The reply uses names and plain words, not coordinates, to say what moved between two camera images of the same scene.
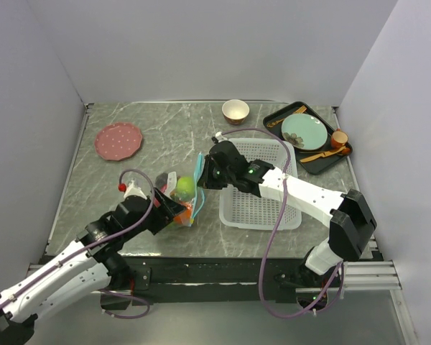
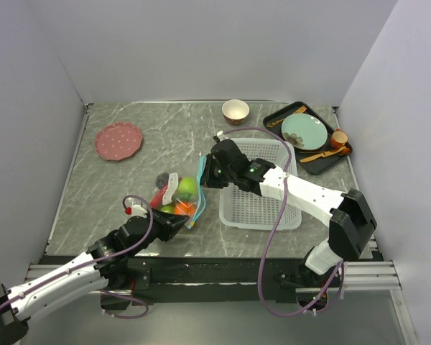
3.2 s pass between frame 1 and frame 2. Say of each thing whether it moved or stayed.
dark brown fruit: stayed
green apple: stayed
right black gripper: stayed
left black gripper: moved
